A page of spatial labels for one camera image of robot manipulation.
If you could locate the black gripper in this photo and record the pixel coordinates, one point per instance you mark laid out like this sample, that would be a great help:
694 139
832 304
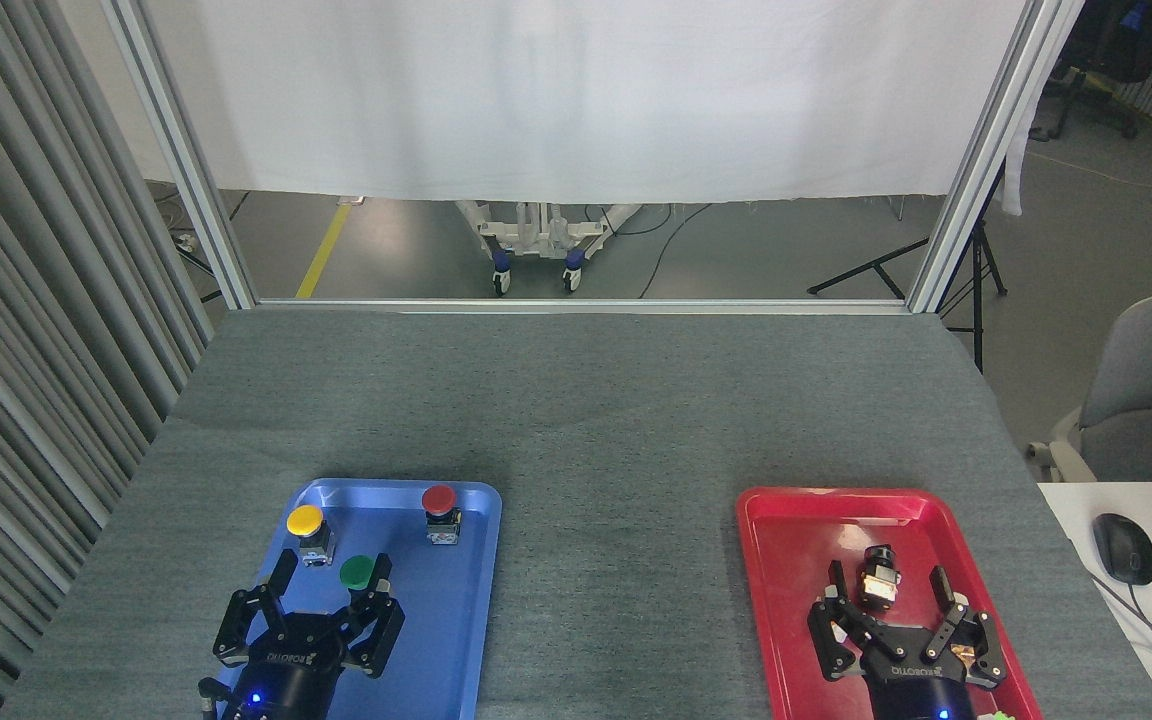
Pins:
921 690
288 680

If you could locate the red plastic tray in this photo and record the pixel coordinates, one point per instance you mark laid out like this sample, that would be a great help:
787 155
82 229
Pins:
796 600

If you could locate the black tripod stand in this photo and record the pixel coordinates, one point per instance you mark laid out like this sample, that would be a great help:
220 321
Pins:
976 280

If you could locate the white hanging cloth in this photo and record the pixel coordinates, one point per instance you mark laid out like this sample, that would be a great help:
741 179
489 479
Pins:
586 100

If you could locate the black knob switch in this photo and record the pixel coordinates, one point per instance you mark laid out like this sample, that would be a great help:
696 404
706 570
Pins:
879 580

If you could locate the black computer mouse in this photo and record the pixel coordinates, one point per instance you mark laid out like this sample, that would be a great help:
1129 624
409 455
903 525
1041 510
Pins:
1124 550

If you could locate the green push button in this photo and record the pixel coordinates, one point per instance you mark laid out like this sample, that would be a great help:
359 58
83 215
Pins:
356 572

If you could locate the grey pleated curtain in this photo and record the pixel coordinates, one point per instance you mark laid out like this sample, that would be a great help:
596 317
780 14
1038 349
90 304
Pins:
26 330

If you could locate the black switch with gold base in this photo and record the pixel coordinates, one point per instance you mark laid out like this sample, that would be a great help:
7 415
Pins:
962 652

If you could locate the grey office chair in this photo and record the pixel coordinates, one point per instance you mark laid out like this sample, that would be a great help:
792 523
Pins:
1151 390

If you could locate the yellow push button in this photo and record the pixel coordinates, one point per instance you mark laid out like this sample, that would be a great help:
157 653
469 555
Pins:
308 530

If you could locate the red push button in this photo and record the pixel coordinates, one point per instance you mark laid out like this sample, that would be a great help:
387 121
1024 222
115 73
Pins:
440 510

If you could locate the silver aluminium post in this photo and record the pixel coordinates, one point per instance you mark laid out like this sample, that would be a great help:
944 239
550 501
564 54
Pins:
186 160
986 160

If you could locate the white stand on wheels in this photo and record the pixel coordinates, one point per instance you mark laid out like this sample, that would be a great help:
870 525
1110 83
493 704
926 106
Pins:
536 240

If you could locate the black office chair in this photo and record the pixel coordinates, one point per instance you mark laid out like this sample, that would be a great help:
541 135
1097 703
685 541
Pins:
1126 40

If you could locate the small green object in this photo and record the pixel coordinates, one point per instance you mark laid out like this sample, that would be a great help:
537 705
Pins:
998 716

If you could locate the blue plastic tray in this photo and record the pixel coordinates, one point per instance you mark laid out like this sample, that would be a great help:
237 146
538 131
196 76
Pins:
436 620

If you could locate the silver aluminium crossbar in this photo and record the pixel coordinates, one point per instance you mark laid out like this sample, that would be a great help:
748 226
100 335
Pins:
576 306

